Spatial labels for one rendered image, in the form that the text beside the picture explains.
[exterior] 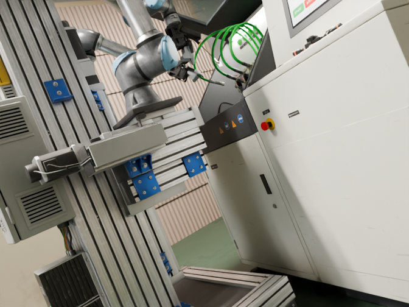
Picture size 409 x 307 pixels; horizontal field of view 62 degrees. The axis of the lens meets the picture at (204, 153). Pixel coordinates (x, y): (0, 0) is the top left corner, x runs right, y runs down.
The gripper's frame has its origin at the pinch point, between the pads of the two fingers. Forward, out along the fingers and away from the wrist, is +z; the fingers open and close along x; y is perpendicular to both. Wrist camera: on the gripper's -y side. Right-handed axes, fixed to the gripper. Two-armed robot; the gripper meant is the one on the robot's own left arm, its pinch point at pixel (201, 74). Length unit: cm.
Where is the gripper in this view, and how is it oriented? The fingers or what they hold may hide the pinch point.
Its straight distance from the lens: 202.6
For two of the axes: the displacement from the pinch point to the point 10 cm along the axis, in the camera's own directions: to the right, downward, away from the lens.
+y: -4.2, 9.1, -0.3
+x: -2.4, -1.4, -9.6
